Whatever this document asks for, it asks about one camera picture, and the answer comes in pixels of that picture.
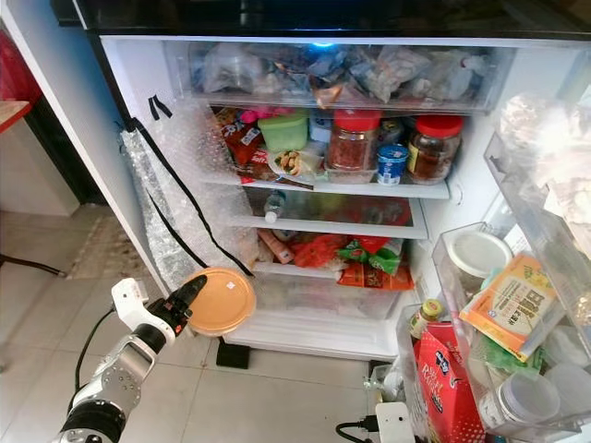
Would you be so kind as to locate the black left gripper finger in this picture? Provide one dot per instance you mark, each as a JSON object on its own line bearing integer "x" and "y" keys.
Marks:
{"x": 189, "y": 291}

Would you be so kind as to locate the orange lidded round bowl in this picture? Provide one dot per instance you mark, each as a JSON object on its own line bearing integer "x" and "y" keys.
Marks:
{"x": 223, "y": 301}

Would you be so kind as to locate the black fridge foot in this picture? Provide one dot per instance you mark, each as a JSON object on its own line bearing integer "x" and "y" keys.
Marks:
{"x": 233, "y": 353}

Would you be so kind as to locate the clear shallow fridge drawer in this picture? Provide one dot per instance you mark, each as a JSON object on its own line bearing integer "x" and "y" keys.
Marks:
{"x": 342, "y": 210}

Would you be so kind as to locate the black and white fridge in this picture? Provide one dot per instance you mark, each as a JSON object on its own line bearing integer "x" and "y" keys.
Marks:
{"x": 74, "y": 92}

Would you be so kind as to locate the clear fridge door bin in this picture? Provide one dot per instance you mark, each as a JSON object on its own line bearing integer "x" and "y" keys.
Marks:
{"x": 408, "y": 369}
{"x": 545, "y": 185}
{"x": 448, "y": 277}

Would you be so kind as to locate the bubble wrap sheet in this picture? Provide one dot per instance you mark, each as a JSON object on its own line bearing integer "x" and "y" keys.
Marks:
{"x": 162, "y": 208}

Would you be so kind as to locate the pink sausage stick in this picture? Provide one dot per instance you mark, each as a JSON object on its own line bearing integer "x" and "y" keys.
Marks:
{"x": 274, "y": 245}

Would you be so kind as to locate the brown patterned floor mat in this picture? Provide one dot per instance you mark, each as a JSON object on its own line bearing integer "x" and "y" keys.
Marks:
{"x": 97, "y": 245}

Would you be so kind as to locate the white cap bottle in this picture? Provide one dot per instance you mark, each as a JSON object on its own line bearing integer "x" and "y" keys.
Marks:
{"x": 273, "y": 206}

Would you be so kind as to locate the clear crisper drawer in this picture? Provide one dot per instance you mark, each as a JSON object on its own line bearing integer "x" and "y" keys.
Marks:
{"x": 323, "y": 297}

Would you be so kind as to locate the red orange food packet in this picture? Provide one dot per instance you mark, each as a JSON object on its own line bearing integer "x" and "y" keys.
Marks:
{"x": 319, "y": 249}

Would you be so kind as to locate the red snack packet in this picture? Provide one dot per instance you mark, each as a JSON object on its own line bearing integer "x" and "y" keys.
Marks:
{"x": 240, "y": 140}

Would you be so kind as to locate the plate of snacks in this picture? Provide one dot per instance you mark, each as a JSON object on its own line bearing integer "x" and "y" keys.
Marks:
{"x": 294, "y": 164}

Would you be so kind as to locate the flat orange food packet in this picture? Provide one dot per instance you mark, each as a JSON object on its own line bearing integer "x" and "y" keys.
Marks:
{"x": 374, "y": 275}

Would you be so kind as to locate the green plastic container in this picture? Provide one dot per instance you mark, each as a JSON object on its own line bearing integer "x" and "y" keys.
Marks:
{"x": 283, "y": 131}

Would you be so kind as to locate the green snack packet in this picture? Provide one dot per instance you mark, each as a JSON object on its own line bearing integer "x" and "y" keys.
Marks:
{"x": 371, "y": 251}

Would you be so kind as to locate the red lid jar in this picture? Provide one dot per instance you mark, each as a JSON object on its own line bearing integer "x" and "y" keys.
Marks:
{"x": 434, "y": 148}
{"x": 353, "y": 143}

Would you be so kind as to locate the small gold cap bottle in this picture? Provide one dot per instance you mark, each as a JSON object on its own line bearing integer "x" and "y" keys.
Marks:
{"x": 425, "y": 318}

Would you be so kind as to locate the blue yoghurt cup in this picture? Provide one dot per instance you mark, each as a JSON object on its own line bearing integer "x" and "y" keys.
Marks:
{"x": 391, "y": 163}

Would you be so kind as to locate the clear drawer with food bags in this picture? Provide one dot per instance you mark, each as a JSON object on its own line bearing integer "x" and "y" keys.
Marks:
{"x": 351, "y": 74}

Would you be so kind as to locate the red carton box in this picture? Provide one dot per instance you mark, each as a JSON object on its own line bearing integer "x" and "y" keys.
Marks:
{"x": 448, "y": 388}

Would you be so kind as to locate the red bag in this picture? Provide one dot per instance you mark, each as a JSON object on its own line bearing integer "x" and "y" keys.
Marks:
{"x": 14, "y": 65}

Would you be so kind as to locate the white lidded round container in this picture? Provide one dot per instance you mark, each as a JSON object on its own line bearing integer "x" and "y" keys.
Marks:
{"x": 477, "y": 254}

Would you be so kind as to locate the yellow printed packet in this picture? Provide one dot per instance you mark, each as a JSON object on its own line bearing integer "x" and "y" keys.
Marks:
{"x": 512, "y": 305}

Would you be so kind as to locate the white lid jar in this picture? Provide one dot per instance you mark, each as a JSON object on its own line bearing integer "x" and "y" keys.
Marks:
{"x": 522, "y": 401}

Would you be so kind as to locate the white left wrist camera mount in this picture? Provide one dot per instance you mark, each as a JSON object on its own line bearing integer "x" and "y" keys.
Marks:
{"x": 131, "y": 305}

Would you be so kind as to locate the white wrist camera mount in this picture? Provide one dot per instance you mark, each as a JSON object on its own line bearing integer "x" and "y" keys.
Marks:
{"x": 393, "y": 422}
{"x": 131, "y": 305}

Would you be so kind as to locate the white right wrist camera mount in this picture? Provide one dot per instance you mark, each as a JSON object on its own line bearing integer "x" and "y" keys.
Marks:
{"x": 393, "y": 422}

